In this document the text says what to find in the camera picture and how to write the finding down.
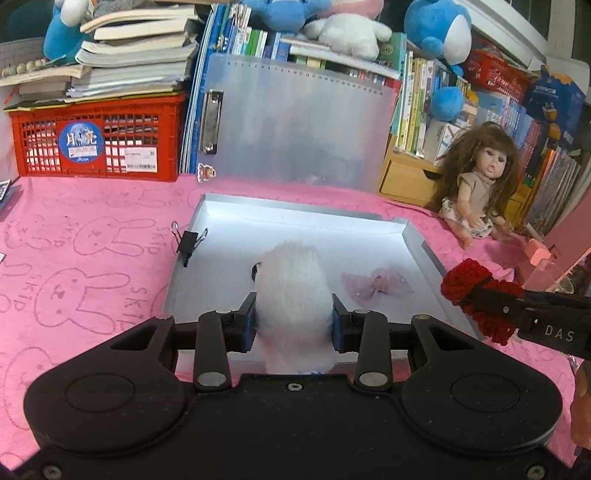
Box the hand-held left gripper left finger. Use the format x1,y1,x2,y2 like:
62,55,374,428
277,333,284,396
108,293,258,393

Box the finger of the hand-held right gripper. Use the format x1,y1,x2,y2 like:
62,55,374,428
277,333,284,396
464,284,539,334

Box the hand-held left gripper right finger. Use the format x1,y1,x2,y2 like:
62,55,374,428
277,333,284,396
331,294,481,393

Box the red crochet piece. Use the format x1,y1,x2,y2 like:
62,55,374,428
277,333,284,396
440,258,525,346

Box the white fluffy pom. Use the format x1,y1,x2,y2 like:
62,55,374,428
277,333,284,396
253,241,334,376

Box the sheer pink bow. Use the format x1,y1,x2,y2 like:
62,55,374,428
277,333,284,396
341,267,413,303

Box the grey cardboard box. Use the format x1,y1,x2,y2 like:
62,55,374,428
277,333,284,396
163,193,485,376

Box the person's right hand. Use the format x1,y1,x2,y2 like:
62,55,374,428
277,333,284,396
570,364,591,448

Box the small pink box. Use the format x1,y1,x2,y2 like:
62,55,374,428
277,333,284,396
524,237,552,266

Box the black binder clip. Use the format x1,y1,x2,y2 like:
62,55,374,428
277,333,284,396
171,222,208,268

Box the pink board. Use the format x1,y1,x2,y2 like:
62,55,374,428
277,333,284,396
542,187,591,278

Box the brown-haired baby doll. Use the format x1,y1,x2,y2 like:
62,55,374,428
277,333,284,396
434,122,527,250

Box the row of slim picture books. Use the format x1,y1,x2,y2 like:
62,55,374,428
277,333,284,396
475,88,591,236

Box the wooden drawer organizer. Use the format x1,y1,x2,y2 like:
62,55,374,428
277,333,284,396
378,148,536,222

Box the pink bunny print towel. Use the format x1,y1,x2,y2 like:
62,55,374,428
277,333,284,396
0,175,591,472

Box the white printed box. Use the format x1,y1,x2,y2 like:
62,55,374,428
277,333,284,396
425,121,462,164

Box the translucent clipboard folder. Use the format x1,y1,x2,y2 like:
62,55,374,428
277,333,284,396
196,52,402,192

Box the blue printed bag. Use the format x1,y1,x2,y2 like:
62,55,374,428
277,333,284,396
524,65,585,134

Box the row of upright books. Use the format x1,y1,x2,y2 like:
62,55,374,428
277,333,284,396
180,4,478,160

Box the red plastic basket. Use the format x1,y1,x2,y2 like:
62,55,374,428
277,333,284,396
464,48,532,102

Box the stack of worn books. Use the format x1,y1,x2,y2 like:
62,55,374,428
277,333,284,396
0,4,201,112

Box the red plastic crate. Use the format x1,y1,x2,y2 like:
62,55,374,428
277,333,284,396
9,92,188,183

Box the blue and white plush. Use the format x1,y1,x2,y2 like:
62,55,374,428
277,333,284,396
404,0,474,123

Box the white plush toy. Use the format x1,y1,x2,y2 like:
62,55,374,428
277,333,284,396
302,13,393,61

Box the blue plush toy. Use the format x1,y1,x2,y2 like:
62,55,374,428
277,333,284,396
242,0,333,33

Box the pink plush toy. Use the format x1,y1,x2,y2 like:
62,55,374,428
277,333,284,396
323,0,385,19

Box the blue plush with big eyes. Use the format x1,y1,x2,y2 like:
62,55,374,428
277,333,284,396
44,0,98,61

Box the grey grid board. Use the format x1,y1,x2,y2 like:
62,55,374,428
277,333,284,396
0,39,51,70

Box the wooden bead string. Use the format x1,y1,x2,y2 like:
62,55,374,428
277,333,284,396
2,59,48,80

